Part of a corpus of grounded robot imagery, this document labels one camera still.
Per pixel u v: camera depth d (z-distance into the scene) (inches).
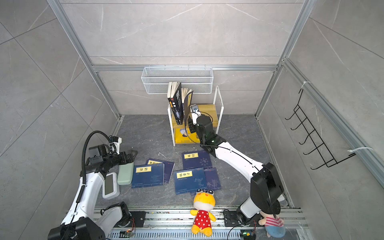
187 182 33.6
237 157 20.1
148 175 33.9
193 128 28.1
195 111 25.6
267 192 17.1
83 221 15.9
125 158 28.0
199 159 37.5
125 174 34.0
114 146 27.0
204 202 28.6
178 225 28.7
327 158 24.4
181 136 39.4
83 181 19.3
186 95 30.7
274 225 26.2
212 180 33.8
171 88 30.6
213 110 37.7
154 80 39.7
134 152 30.2
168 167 35.7
